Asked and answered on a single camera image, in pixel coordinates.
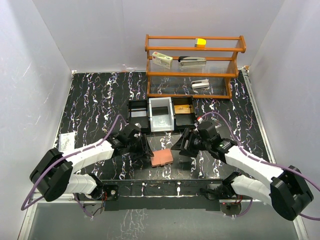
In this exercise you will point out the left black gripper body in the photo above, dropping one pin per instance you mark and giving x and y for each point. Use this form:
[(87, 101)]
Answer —
[(141, 145)]

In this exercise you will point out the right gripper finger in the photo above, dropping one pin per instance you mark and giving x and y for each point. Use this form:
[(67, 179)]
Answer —
[(182, 141), (189, 152)]

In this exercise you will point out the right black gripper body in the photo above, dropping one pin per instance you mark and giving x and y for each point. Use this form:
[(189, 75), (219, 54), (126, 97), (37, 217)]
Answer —
[(188, 143)]

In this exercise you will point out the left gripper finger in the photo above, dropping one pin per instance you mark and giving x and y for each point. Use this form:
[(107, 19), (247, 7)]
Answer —
[(146, 150), (137, 157)]

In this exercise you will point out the pink leather card holder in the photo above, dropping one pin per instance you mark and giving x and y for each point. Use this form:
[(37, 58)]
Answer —
[(161, 158)]

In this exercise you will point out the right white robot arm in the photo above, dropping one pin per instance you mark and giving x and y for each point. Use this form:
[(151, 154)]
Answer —
[(284, 189)]

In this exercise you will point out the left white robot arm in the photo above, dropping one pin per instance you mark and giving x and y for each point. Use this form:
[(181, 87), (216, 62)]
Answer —
[(57, 172)]

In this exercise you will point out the silver card in tray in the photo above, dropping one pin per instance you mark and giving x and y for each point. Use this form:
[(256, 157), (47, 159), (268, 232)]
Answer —
[(136, 114)]

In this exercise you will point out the gold card in tray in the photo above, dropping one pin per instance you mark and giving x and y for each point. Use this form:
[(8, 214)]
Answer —
[(183, 109)]

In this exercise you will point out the middle white tray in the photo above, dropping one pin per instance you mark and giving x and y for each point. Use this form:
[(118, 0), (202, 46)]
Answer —
[(161, 114)]

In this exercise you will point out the right black tray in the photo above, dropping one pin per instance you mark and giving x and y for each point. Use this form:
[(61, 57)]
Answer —
[(182, 121)]

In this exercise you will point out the black tray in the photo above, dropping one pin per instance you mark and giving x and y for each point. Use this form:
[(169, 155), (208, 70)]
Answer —
[(140, 105), (182, 121)]

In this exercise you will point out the black front base bar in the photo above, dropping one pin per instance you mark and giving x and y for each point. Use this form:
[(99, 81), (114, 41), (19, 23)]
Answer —
[(170, 195)]

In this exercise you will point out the left black tray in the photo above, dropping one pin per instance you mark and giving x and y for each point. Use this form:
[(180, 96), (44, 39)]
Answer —
[(140, 105)]

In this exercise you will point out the small white hole punch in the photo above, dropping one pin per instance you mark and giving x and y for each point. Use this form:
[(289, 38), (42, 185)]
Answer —
[(200, 84)]

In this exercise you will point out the white paper label sheet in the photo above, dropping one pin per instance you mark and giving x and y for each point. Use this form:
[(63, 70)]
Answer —
[(66, 142)]

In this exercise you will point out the orange wooden shelf rack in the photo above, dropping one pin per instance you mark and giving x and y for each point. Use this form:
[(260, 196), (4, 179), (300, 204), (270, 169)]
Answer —
[(221, 67)]

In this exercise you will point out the grey black stapler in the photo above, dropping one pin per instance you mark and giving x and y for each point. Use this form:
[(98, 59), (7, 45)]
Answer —
[(191, 61)]

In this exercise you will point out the white staples box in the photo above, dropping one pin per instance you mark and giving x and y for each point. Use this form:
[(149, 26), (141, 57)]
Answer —
[(162, 60)]

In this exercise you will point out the yellow sticky note block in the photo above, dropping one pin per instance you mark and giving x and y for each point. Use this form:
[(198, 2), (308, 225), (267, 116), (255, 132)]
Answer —
[(200, 42)]

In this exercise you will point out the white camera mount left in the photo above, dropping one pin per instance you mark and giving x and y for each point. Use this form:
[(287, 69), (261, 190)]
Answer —
[(137, 130)]

